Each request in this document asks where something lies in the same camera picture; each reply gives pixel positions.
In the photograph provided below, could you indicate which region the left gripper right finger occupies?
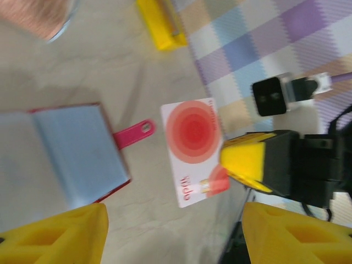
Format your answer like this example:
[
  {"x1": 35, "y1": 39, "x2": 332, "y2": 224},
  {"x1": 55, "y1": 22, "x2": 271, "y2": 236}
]
[{"x1": 241, "y1": 202, "x2": 352, "y2": 264}]

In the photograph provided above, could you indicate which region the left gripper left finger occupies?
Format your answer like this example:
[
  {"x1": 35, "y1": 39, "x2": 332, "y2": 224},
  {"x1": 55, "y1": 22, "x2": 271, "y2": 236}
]
[{"x1": 0, "y1": 203, "x2": 109, "y2": 264}]

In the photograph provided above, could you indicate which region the white red circles card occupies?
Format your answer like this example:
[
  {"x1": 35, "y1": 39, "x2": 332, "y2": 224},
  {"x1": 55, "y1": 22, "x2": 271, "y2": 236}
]
[{"x1": 160, "y1": 98, "x2": 231, "y2": 209}]

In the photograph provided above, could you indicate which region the red card holder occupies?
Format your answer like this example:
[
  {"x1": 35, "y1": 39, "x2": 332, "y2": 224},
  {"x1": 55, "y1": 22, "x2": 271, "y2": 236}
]
[{"x1": 0, "y1": 102, "x2": 157, "y2": 211}]

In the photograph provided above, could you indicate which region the yellow card tray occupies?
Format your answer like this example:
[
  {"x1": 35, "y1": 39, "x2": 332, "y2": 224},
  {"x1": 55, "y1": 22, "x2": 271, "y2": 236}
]
[{"x1": 136, "y1": 0, "x2": 189, "y2": 51}]

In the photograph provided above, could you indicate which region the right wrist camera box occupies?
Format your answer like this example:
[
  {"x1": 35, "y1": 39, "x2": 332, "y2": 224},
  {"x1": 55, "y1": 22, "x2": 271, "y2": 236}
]
[{"x1": 252, "y1": 71, "x2": 334, "y2": 118}]

